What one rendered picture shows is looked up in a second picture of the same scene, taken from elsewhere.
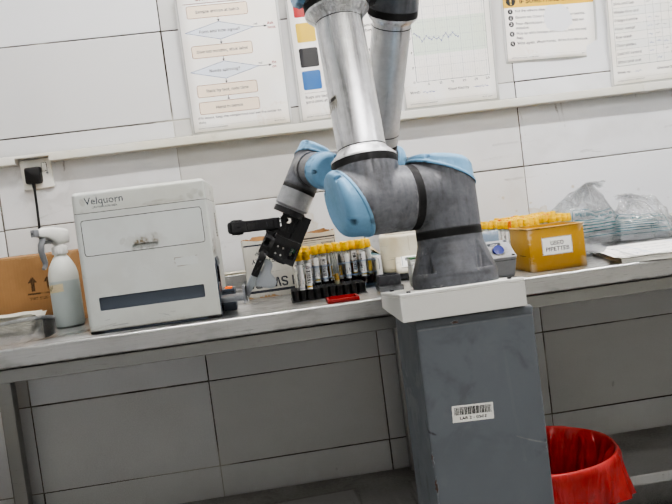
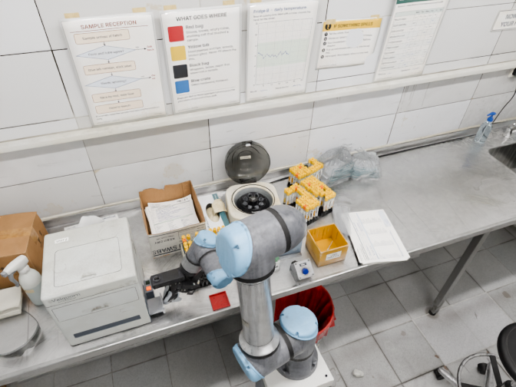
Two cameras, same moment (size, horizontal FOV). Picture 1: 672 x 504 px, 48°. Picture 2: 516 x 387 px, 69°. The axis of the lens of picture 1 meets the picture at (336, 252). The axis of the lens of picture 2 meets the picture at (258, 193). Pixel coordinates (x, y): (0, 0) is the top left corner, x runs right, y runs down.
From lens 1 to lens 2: 1.38 m
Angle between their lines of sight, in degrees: 42
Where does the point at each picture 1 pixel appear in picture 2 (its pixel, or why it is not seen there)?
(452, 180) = (308, 343)
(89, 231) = (59, 312)
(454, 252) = (301, 368)
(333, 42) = (251, 299)
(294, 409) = not seen: hidden behind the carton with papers
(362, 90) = (266, 321)
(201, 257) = (137, 305)
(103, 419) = not seen: hidden behind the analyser
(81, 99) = not seen: outside the picture
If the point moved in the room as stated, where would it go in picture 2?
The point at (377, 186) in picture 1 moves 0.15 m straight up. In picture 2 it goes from (269, 367) to (272, 342)
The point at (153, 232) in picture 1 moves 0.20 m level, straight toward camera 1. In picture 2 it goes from (104, 303) to (119, 357)
